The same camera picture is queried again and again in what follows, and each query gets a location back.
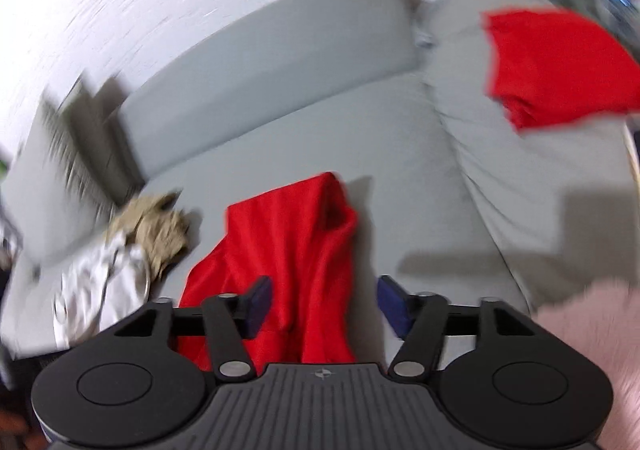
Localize white sweatshirt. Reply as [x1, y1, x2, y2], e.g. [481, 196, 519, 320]
[52, 232, 151, 349]

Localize red long-sleeve garment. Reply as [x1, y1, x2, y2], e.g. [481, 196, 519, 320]
[179, 173, 358, 371]

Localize grey sofa back cushion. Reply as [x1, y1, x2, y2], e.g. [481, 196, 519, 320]
[117, 0, 420, 180]

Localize grey throw pillow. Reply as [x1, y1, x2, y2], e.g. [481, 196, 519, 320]
[1, 100, 116, 262]

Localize grey sofa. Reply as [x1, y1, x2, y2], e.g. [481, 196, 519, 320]
[0, 0, 640, 371]

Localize folded red garment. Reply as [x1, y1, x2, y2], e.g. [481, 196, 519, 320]
[483, 9, 639, 131]

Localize khaki trousers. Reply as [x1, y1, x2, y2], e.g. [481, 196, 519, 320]
[104, 190, 190, 282]

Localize pink fluffy garment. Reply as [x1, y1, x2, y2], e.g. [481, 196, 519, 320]
[534, 280, 640, 450]

